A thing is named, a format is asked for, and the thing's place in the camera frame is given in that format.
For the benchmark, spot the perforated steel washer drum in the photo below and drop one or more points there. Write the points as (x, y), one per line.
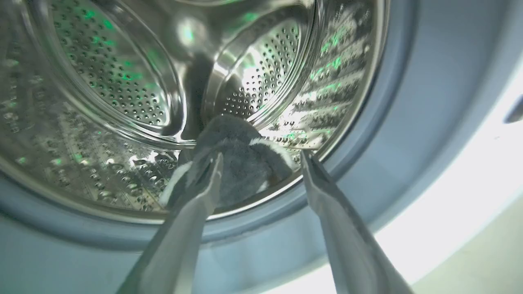
(122, 102)

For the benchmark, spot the grey rubber door gasket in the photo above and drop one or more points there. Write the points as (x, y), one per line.
(388, 134)

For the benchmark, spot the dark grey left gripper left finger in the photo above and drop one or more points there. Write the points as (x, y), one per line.
(179, 237)

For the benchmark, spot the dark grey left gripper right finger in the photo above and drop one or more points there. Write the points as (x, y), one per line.
(347, 245)

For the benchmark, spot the grey white cloth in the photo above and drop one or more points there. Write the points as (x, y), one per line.
(241, 163)

